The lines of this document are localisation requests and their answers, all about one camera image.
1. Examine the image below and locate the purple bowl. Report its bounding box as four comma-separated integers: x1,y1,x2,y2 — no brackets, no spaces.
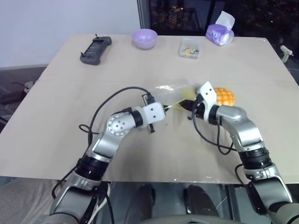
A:
131,29,158,50

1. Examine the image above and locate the dark window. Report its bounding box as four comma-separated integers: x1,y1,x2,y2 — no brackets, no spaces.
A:
137,0,299,37

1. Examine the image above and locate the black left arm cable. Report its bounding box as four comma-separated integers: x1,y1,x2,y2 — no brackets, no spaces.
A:
78,86,152,151

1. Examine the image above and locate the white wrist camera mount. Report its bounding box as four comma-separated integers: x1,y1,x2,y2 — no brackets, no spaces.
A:
142,102,167,128
195,81,218,122

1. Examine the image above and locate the white glue gun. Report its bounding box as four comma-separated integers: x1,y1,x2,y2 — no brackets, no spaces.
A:
280,44,294,63

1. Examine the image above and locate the white cable on robot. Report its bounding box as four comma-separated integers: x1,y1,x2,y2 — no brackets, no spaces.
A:
90,197,106,222

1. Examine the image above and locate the orange waffle-pattern snack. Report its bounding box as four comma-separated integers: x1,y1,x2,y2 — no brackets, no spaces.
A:
213,87,236,107

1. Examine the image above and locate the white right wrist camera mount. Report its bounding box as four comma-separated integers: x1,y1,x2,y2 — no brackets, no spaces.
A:
195,81,218,122

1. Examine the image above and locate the clear box of pushpins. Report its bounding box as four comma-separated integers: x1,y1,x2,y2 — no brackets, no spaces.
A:
178,37,202,60

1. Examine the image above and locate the dark rounded shape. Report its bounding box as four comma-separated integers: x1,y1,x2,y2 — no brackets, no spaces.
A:
183,184,221,217

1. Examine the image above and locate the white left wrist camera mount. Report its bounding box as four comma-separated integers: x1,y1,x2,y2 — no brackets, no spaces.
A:
142,102,167,128

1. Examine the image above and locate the black handheld remote controller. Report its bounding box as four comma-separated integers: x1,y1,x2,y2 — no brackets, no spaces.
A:
79,34,113,66

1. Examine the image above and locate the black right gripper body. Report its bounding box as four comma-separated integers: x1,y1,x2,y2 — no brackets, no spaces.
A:
192,92,207,121

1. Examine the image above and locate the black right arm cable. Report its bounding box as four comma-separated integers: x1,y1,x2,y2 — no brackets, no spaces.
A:
191,109,235,155

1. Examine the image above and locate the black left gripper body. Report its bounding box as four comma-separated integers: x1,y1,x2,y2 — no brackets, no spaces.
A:
142,92,156,134

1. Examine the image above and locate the purple tissue pack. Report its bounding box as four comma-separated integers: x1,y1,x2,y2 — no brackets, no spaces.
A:
205,10,236,47

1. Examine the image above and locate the clear plastic zip bag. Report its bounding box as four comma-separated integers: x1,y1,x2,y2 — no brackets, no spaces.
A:
149,78,202,111

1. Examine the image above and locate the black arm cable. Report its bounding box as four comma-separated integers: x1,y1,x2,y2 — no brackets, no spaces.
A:
191,109,235,155
78,86,152,151

